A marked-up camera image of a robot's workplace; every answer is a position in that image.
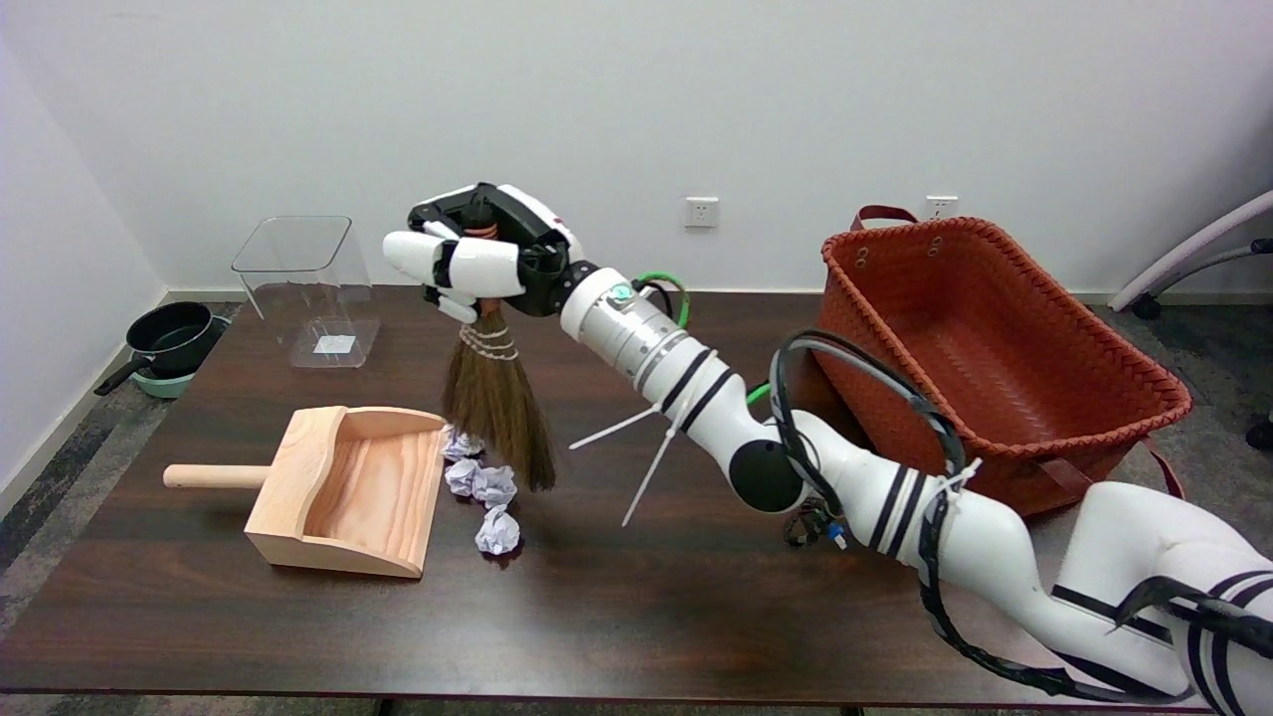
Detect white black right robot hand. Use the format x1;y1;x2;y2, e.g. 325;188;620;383
383;182;598;324

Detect brown straw hand broom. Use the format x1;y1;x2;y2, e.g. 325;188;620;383
442;204;557;492

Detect light wooden dustpan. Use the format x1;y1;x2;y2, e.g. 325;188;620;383
163;405;453;580

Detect clear plastic container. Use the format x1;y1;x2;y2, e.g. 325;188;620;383
231;216;383;371

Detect black frying pan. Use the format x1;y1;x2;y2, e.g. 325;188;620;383
94;301;222;397

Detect green pot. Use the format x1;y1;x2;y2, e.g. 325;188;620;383
131;314;232;400

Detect red woven basket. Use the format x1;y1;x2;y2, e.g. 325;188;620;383
810;205;1192;518

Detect white grey chair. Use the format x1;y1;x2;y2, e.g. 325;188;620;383
1108;189;1273;320

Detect green wrist cable loop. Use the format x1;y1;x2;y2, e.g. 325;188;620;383
636;271;690;329

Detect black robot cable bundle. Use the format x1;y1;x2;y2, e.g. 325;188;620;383
771;330;1273;705

